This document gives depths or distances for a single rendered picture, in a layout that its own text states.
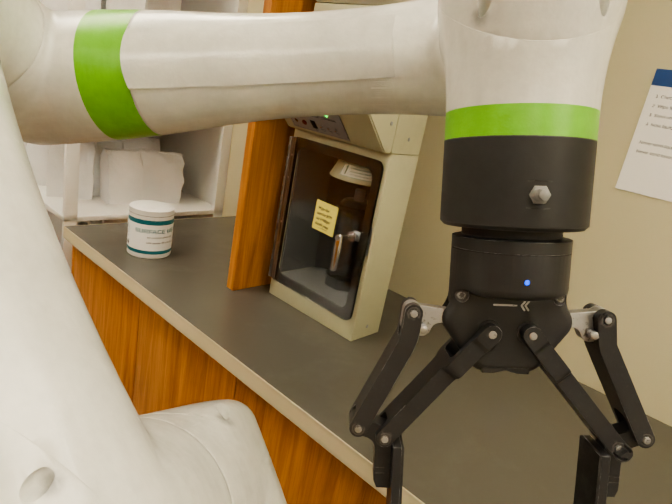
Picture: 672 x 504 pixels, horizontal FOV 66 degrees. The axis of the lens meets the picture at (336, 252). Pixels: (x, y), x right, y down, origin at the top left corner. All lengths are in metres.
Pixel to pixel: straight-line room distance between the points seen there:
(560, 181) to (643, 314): 1.14
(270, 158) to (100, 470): 1.22
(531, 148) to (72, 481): 0.28
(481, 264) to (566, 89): 0.11
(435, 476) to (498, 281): 0.68
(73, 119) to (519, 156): 0.39
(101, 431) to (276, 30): 0.33
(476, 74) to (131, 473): 0.27
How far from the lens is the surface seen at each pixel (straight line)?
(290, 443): 1.15
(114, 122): 0.52
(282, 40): 0.47
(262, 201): 1.45
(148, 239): 1.64
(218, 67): 0.47
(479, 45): 0.33
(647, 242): 1.42
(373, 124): 1.12
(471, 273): 0.33
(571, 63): 0.33
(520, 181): 0.31
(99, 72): 0.51
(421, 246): 1.66
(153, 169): 2.33
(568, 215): 0.33
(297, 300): 1.43
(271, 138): 1.42
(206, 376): 1.33
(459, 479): 0.99
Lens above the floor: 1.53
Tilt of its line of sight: 17 degrees down
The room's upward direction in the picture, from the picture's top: 11 degrees clockwise
